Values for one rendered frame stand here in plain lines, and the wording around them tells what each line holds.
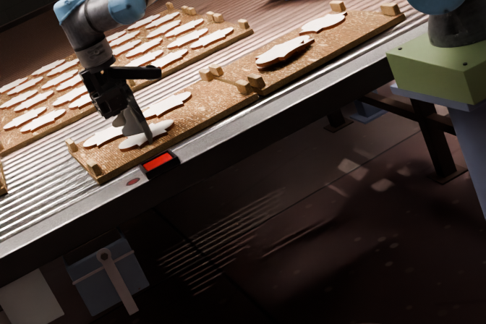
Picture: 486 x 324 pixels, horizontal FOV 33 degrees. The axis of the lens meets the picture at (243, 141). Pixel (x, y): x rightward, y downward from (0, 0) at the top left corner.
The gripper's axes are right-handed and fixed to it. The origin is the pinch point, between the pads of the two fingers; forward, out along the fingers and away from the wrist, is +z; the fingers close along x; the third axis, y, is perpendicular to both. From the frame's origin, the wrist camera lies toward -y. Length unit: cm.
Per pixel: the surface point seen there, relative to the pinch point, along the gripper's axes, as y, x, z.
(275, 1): -72, -80, 7
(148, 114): -4.9, -14.4, 0.4
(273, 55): -36.8, -2.4, -1.1
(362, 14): -65, -7, 2
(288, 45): -41.8, -3.5, -0.9
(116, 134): 4.9, -11.7, 0.1
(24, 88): 13, -131, 3
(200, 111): -13.5, 1.6, 1.1
